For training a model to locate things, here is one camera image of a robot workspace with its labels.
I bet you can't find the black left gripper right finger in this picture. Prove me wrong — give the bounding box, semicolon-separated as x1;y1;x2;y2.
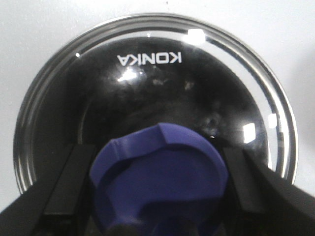
222;148;315;236

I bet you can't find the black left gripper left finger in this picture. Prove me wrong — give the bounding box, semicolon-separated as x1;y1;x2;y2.
0;145;96;236

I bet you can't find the glass lid with blue knob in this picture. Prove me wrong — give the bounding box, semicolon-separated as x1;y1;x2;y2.
14;14;297;236

